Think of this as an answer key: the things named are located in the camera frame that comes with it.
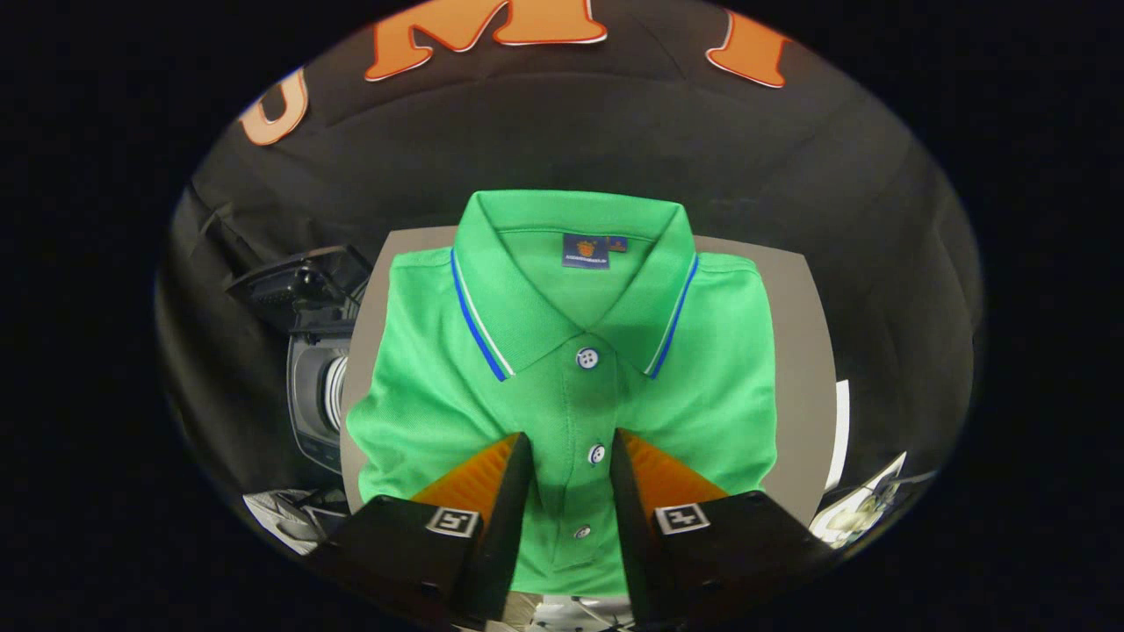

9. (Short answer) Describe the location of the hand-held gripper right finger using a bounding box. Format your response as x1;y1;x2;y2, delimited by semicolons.
609;427;833;631

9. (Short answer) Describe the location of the dark transparent washing machine lid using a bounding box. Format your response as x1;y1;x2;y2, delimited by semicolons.
227;246;371;334

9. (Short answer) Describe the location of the green polo shirt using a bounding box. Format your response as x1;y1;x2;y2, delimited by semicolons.
345;189;781;598

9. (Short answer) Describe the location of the white board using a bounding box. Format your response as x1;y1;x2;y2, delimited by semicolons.
825;379;851;492

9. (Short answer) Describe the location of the white plastic packaging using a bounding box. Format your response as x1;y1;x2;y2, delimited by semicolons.
808;452;936;549

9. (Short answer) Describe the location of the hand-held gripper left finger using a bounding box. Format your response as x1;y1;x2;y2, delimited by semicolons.
306;430;537;631

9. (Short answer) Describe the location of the crumpled white sheet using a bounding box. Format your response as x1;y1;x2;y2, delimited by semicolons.
244;487;352;556

